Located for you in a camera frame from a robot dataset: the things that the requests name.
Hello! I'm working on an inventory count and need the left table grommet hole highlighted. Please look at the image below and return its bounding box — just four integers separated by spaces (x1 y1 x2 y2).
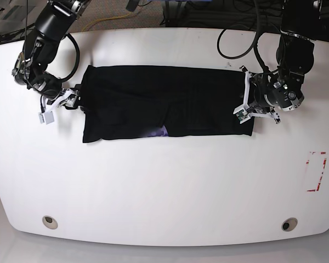
42 216 58 230

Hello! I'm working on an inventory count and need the right table grommet hole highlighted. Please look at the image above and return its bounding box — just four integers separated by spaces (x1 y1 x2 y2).
281 218 298 232

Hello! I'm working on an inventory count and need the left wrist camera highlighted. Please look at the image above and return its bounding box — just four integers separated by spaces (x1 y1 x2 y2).
233 105 251 124

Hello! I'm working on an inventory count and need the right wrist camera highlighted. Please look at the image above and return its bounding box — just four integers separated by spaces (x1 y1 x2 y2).
38 111 54 124

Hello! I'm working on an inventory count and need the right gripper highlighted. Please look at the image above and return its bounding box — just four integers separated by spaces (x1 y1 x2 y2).
12 52 80 110

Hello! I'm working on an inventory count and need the yellow cable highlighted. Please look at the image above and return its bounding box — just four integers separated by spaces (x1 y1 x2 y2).
82 10 135 32

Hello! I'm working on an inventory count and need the table grommet hole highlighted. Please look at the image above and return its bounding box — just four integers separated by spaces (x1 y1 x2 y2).
281 218 298 232
42 216 58 230

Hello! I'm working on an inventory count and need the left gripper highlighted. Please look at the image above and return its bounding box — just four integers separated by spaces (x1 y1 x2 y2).
248 72 304 114

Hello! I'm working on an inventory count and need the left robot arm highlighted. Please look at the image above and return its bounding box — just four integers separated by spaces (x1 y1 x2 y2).
249 1 322 114

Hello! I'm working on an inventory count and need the black T-shirt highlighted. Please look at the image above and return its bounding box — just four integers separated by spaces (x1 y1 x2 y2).
81 66 254 143

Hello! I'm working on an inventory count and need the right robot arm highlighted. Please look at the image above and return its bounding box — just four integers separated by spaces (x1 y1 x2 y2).
12 1 90 110

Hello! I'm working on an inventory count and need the red tape rectangle marking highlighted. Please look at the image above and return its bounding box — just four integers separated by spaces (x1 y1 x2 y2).
304 151 327 192

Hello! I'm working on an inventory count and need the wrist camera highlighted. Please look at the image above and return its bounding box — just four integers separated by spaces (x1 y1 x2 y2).
233 105 251 124
38 111 54 124

